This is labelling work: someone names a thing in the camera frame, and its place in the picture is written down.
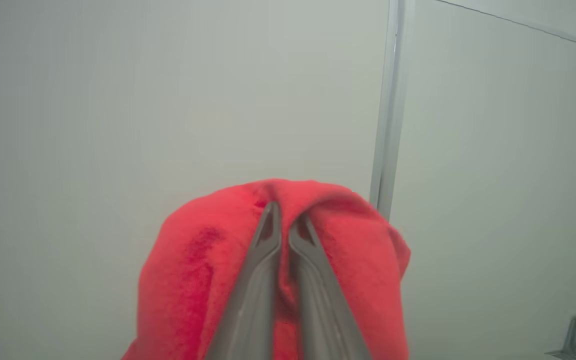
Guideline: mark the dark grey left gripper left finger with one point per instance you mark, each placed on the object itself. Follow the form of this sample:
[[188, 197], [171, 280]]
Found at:
[[248, 310]]

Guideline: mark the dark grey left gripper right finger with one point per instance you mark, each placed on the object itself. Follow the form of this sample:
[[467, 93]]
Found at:
[[323, 310]]

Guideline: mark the red white basketball jersey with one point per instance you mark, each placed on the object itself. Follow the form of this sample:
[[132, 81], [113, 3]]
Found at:
[[193, 260]]

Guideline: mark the grey aluminium partition post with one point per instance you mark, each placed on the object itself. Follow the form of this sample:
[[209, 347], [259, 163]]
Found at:
[[390, 100]]

